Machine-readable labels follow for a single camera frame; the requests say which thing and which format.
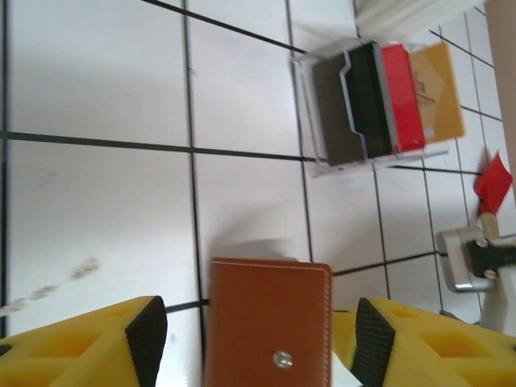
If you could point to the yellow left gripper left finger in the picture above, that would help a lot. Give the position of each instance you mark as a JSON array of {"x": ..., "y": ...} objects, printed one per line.
[{"x": 72, "y": 354}]

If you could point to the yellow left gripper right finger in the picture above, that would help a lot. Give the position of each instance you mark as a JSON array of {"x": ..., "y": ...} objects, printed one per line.
[{"x": 443, "y": 354}]

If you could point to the brown leather card holder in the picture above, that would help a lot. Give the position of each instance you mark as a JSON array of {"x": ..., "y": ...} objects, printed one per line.
[{"x": 266, "y": 318}]

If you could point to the clear acrylic card box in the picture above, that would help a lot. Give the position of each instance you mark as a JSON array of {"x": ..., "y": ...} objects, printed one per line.
[{"x": 322, "y": 121}]

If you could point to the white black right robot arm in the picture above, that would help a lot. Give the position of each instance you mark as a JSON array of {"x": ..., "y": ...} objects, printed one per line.
[{"x": 502, "y": 298}]

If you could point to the red plastic card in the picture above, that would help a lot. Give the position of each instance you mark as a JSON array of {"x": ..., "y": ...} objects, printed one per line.
[{"x": 403, "y": 96}]

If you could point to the gold plastic card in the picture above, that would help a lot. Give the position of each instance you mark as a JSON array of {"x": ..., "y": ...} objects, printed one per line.
[{"x": 439, "y": 92}]

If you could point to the black plastic card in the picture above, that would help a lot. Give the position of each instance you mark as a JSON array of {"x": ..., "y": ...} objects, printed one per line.
[{"x": 369, "y": 101}]

